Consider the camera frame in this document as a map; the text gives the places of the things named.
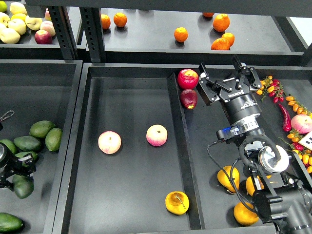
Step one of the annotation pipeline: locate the green avocado far left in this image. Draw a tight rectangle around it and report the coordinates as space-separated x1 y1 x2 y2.
0 139 18 154

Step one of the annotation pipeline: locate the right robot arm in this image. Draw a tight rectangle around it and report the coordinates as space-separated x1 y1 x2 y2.
197 56 312 234

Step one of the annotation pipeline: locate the pink apple left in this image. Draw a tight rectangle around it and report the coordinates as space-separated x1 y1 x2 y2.
98 131 121 155

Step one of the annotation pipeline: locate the green avocado right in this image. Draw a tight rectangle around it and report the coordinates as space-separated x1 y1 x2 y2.
45 128 62 152

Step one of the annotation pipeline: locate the dark red apple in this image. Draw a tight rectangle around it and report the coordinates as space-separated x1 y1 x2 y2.
180 89 198 109

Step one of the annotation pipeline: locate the black centre bin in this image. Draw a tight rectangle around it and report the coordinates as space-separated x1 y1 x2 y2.
53 64 275 234

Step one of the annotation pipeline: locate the orange centre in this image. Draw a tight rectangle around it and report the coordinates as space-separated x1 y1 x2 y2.
174 27 189 43

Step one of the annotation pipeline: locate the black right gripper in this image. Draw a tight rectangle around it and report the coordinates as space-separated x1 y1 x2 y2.
196 55 262 125

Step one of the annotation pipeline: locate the pink apple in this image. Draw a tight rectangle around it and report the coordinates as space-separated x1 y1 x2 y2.
146 124 168 147
98 131 121 155

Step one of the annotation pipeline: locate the orange lower right back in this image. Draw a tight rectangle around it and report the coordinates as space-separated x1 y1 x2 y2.
221 32 235 47

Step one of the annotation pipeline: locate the orange top edge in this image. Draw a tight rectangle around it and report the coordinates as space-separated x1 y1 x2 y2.
202 12 214 18

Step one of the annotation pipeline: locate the black upper shelf tray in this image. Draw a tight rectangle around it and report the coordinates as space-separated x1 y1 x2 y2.
100 9 312 66

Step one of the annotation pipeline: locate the green avocado top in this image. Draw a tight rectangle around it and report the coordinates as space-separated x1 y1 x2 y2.
29 120 56 138

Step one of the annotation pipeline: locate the pale yellow apple front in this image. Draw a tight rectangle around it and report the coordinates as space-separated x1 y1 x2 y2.
0 28 20 44

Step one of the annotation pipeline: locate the cherry tomato bunch lower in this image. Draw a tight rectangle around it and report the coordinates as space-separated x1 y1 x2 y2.
279 129 312 176

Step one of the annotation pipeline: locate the cherry tomato bunch upper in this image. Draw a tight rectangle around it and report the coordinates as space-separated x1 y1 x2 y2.
256 76 284 103

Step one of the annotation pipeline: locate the yellow pear under arm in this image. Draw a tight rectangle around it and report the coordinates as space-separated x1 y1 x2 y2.
245 175 272 196

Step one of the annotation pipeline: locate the black shelf upright right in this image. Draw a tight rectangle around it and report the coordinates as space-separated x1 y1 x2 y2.
79 7 106 63

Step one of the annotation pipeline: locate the green avocado lower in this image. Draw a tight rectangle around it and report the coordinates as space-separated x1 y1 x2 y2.
15 151 38 161

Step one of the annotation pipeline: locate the white label card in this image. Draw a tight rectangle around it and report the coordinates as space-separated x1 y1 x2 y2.
299 131 312 150

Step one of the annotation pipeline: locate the green avocado bottom left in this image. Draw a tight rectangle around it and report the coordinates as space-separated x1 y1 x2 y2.
0 213 24 234

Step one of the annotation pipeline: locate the orange tomato bunch middle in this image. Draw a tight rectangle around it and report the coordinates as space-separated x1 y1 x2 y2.
285 96 312 117

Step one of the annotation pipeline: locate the black left bin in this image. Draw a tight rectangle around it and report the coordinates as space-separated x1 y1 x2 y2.
0 59 82 234

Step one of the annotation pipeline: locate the orange far left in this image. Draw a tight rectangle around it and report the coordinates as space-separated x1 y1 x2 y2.
100 14 111 30

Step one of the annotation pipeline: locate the pink apple right bin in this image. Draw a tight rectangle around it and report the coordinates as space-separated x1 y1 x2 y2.
291 114 312 134

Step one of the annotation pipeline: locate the dark green avocado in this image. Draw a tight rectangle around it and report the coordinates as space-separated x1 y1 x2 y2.
12 175 34 199

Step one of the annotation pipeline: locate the green avocado middle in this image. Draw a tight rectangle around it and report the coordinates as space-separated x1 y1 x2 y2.
13 136 42 152

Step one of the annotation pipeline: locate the cherry tomato bunch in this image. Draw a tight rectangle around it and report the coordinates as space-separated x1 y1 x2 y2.
279 129 312 176
256 76 284 103

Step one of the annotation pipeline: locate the bright red apple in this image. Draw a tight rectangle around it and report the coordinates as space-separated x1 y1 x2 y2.
177 69 199 90

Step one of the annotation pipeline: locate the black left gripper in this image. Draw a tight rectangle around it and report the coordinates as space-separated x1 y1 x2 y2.
0 143 36 191

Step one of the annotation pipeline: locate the yellow pear bottom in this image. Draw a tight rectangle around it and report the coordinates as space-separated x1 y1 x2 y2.
234 202 259 226

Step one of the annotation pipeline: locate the black bin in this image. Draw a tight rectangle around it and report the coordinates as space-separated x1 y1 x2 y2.
53 64 275 234
0 59 82 234

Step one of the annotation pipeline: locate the pink apple centre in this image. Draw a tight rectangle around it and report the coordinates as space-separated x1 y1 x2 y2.
146 124 168 147

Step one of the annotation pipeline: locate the orange lower right front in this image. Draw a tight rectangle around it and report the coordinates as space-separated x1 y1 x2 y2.
211 38 230 50

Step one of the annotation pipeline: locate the yellow pear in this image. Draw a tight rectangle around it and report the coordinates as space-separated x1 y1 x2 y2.
165 191 190 215
234 202 259 226
217 166 240 193

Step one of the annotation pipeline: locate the red chili pepper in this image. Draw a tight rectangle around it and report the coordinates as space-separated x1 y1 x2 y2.
278 104 292 132

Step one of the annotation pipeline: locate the large orange right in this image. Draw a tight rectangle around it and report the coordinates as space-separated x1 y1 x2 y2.
213 13 230 32

